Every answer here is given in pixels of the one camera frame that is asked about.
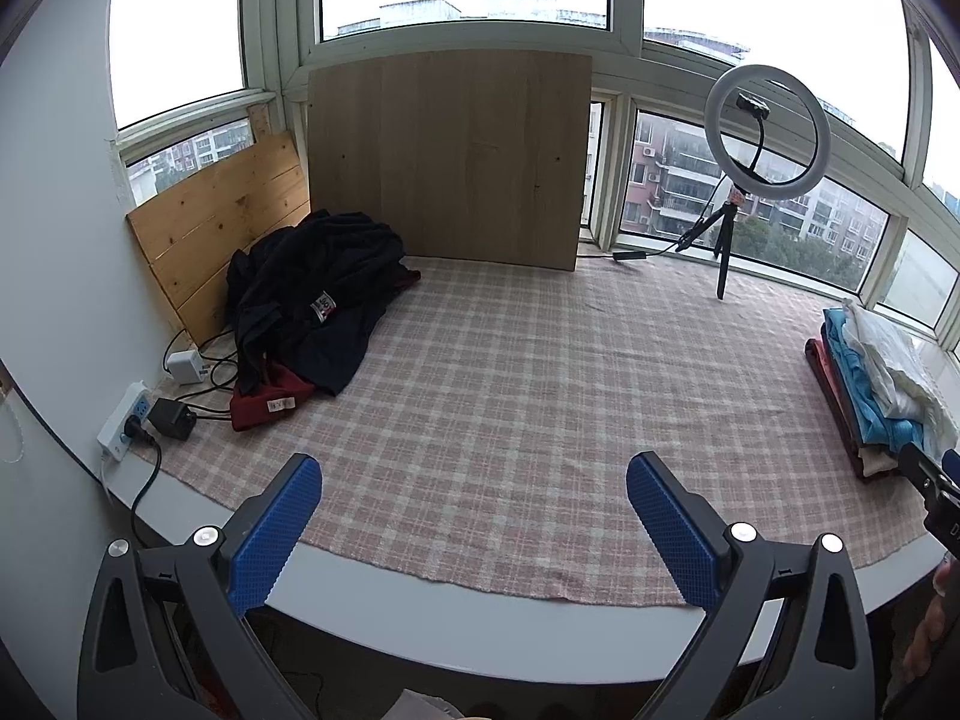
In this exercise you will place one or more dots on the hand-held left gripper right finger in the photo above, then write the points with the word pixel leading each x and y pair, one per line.
pixel 667 532

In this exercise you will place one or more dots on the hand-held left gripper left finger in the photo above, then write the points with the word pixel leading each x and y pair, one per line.
pixel 274 532

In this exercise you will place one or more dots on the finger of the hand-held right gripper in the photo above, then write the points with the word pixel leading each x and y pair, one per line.
pixel 919 469
pixel 952 460

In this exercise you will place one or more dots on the navy blue garment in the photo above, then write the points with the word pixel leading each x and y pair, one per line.
pixel 315 270

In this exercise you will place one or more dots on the person's right hand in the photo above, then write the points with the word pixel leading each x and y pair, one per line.
pixel 930 622

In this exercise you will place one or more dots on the dark red garment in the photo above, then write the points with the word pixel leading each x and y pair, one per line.
pixel 262 401

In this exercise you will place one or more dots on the pink folded garment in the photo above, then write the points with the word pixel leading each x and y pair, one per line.
pixel 836 360

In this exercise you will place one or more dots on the brown folded garment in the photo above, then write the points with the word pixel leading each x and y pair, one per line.
pixel 819 364

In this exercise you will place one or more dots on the black power adapter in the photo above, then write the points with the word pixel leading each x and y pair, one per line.
pixel 171 420

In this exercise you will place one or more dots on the white charger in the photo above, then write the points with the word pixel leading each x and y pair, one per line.
pixel 184 367

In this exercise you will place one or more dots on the white power strip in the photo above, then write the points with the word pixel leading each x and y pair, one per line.
pixel 120 424

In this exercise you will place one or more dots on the pink plaid table cloth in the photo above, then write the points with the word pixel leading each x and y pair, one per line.
pixel 487 405

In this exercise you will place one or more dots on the black tripod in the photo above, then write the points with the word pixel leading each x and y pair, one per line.
pixel 721 262

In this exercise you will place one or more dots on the pine plank board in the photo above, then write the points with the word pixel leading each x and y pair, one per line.
pixel 210 217

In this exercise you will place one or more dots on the black phone clamp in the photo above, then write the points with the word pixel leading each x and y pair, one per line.
pixel 752 103

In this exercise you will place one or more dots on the narrow wooden strip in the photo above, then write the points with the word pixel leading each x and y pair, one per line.
pixel 259 124

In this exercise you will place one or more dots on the large light wooden board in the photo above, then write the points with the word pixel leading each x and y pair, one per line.
pixel 450 157

